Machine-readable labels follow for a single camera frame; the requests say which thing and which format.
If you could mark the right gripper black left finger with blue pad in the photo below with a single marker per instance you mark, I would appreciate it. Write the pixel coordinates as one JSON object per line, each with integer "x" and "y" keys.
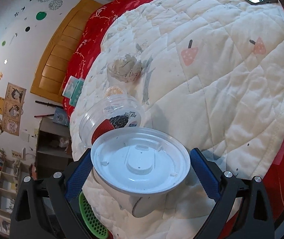
{"x": 44, "y": 207}

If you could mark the white paper cup with lid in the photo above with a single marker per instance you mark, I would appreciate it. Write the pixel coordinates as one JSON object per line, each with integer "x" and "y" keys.
{"x": 138, "y": 166}

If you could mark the clear plastic cup with label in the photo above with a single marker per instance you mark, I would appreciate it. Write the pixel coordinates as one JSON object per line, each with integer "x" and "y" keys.
{"x": 114, "y": 112}

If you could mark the white paper ball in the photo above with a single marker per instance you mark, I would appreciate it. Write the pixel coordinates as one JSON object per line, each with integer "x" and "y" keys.
{"x": 125, "y": 69}

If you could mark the green mesh trash basket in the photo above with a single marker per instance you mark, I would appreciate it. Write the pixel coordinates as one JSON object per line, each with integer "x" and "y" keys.
{"x": 90, "y": 220}

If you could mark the dark open shelf desk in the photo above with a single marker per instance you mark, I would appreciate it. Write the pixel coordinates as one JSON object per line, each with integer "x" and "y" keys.
{"x": 53, "y": 150}

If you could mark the light wooden bookshelf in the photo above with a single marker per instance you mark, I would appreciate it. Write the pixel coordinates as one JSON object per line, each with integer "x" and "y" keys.
{"x": 11, "y": 174}

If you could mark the blue box beside bed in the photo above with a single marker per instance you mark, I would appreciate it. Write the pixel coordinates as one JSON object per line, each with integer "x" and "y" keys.
{"x": 61, "y": 117}

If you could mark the teal tissue pack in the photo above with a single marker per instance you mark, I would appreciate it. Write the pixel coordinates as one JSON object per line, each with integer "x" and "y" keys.
{"x": 73, "y": 90}

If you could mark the wooden headboard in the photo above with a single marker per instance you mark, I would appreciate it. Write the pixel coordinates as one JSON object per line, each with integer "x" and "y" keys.
{"x": 51, "y": 71}

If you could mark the white quilted blanket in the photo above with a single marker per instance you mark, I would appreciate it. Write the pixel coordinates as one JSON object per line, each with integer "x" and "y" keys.
{"x": 194, "y": 92}

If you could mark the black sword on wall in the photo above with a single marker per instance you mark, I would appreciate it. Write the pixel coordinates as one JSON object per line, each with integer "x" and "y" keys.
{"x": 48, "y": 104}

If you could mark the wanted posters on wall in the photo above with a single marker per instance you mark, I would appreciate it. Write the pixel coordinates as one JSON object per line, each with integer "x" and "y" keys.
{"x": 11, "y": 109}

